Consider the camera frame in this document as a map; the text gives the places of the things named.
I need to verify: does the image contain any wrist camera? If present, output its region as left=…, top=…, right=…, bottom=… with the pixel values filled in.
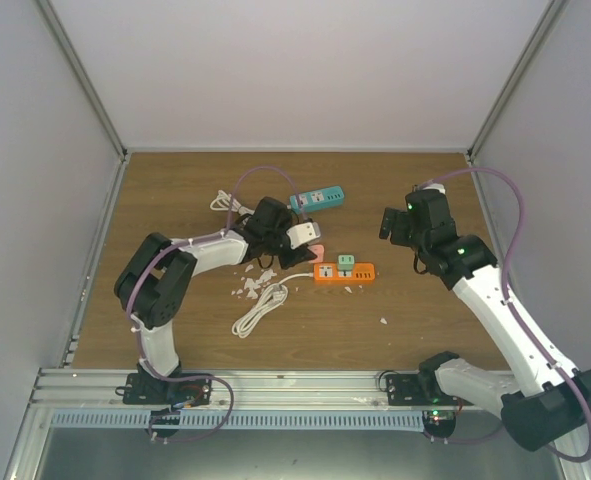
left=286, top=220, right=321, bottom=250
left=415, top=181, right=446, bottom=195

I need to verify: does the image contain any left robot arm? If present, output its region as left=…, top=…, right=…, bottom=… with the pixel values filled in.
left=114, top=197, right=321, bottom=404

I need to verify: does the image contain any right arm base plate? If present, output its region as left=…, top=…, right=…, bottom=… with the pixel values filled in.
left=375, top=370, right=470, bottom=407

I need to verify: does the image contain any orange power strip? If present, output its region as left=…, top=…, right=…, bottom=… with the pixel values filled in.
left=313, top=262, right=377, bottom=286

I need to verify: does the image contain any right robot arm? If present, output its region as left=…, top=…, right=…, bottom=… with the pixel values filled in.
left=379, top=185, right=591, bottom=462

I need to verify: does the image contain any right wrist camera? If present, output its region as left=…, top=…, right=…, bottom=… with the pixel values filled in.
left=415, top=181, right=446, bottom=195

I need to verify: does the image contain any pink charger plug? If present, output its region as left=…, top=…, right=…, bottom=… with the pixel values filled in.
left=308, top=244, right=325, bottom=264

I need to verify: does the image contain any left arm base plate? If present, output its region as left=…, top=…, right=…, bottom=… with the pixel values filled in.
left=115, top=372, right=211, bottom=407

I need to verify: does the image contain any white orange-strip cable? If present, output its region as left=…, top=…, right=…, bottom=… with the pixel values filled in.
left=231, top=271, right=315, bottom=340

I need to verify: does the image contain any teal power strip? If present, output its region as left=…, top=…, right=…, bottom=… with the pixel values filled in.
left=289, top=186, right=345, bottom=215

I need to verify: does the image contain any aluminium front rail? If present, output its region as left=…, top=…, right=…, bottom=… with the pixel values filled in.
left=29, top=367, right=571, bottom=431

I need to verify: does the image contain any green charger plug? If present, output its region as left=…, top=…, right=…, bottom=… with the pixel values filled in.
left=336, top=254, right=355, bottom=277

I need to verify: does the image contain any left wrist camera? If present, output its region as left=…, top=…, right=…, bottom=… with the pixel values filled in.
left=286, top=220, right=321, bottom=250

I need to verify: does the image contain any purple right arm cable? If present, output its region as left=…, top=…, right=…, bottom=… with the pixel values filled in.
left=414, top=166, right=591, bottom=463

